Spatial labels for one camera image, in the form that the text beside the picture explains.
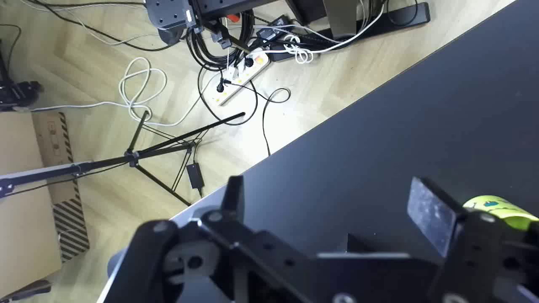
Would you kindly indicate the white power strip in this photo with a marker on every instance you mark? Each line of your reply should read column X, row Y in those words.
column 247, row 67

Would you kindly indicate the black clamp foot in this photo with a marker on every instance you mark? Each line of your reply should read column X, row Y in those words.
column 18, row 94

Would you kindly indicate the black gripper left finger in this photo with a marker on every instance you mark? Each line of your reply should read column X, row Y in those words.
column 232, row 198

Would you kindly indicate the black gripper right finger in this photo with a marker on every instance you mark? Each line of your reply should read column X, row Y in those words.
column 432, row 216

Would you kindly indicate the black tripod stand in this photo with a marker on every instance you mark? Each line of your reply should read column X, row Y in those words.
column 102, row 164

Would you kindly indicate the black flat stand base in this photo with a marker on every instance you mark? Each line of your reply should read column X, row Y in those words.
column 393, row 20

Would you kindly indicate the small black power adapter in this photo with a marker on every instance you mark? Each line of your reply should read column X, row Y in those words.
column 195, row 176

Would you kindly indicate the dark grey equipment housing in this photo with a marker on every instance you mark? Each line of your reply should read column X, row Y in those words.
column 168, row 18

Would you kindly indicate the brown cardboard box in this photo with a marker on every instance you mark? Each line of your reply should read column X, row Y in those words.
column 26, row 213

